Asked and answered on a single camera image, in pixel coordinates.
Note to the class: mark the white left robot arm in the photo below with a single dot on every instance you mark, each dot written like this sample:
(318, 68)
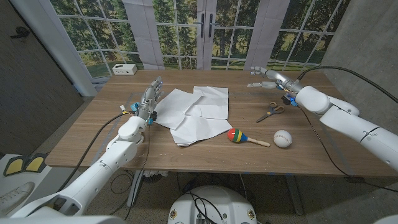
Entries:
(118, 155)

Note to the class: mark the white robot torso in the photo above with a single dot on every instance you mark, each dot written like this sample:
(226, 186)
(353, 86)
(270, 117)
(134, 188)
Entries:
(214, 202)

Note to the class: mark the grey table leg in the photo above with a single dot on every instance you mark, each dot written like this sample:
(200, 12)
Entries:
(293, 193)

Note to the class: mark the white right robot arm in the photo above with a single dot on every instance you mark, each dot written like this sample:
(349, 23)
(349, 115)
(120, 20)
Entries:
(351, 124)

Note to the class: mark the printed window backdrop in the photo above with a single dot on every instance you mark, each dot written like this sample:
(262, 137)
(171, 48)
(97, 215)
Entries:
(174, 31)

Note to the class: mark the yellow and black pad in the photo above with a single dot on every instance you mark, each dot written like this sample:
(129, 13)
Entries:
(14, 166)
(35, 163)

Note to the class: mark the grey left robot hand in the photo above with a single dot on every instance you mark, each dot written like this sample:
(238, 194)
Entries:
(146, 102)

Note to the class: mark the white baseball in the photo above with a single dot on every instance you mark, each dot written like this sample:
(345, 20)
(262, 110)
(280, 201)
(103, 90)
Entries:
(282, 138)

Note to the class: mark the white power strip box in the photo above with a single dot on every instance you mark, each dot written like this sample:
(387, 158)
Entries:
(124, 69)

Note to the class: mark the colourful wooden maraca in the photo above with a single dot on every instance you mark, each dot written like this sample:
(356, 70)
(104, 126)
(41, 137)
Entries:
(236, 135)

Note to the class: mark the white table leg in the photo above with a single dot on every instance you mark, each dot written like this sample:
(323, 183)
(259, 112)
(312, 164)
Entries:
(135, 186)

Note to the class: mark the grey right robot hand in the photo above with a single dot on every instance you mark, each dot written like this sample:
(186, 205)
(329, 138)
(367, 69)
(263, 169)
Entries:
(278, 77)

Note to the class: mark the white pillar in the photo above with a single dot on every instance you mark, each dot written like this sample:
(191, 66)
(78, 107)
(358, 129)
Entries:
(56, 40)

